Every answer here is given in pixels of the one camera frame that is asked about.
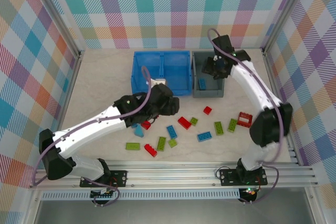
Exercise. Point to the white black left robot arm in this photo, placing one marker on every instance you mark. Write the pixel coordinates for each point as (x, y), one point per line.
(86, 127)

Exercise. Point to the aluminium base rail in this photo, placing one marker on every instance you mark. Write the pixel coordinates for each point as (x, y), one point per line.
(170, 175)

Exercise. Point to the small green lego brick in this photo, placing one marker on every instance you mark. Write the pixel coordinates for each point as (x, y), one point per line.
(172, 143)
(194, 121)

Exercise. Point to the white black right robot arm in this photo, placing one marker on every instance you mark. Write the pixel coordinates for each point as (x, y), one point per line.
(252, 85)

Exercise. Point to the blue plastic bin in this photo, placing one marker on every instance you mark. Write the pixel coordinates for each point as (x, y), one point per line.
(141, 77)
(176, 74)

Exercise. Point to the aluminium frame post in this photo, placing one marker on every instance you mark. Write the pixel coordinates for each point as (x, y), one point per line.
(286, 11)
(56, 11)

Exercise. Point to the blue lego brick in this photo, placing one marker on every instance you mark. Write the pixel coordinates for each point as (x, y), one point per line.
(202, 84)
(204, 136)
(171, 132)

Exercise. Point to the grey plastic bin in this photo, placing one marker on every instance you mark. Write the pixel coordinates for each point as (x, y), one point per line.
(207, 93)

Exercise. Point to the aluminium side rail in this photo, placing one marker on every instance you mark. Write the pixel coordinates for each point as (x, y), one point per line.
(69, 90)
(273, 82)

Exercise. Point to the small teal lego brick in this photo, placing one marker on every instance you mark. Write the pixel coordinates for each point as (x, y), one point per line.
(134, 125)

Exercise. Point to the small control board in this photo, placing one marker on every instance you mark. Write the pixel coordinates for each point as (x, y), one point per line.
(103, 195)
(248, 192)

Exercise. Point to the small red lego brick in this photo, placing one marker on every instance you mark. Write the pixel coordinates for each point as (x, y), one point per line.
(207, 110)
(146, 125)

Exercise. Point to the teal lego slope brick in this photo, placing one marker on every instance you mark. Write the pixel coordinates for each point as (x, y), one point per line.
(139, 131)

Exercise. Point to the red lego window frame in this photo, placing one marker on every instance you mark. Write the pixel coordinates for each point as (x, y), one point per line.
(245, 114)

